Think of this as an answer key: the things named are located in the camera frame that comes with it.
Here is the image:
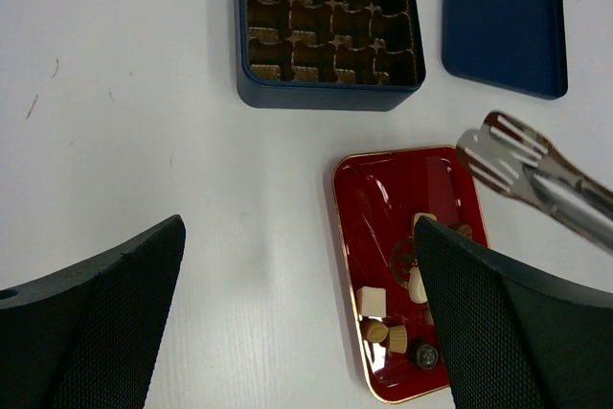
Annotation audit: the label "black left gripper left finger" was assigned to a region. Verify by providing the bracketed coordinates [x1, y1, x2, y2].
[1, 215, 186, 408]

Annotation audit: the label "dark round chocolate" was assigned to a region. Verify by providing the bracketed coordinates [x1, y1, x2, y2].
[406, 339, 439, 371]

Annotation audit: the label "blue tin lid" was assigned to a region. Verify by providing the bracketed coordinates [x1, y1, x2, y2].
[442, 0, 568, 100]

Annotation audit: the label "tan cup chocolate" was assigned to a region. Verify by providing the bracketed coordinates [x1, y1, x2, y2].
[384, 325, 408, 353]

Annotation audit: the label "blue chocolate tin box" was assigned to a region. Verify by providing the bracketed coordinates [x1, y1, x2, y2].
[235, 0, 426, 112]

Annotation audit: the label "white square chocolate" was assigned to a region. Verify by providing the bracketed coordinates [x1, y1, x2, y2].
[355, 286, 387, 318]

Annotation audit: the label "red lacquer tray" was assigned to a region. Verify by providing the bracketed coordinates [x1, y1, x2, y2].
[332, 146, 489, 404]

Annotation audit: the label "white oval chocolate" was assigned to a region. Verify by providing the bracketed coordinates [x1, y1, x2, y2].
[407, 266, 428, 305]

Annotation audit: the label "tan ridged chocolate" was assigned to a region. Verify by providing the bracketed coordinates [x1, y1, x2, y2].
[360, 318, 389, 344]

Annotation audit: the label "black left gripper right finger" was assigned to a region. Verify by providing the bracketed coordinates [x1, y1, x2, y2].
[414, 216, 612, 408]

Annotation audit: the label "metal serving tongs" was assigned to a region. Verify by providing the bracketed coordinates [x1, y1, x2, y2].
[456, 111, 612, 253]

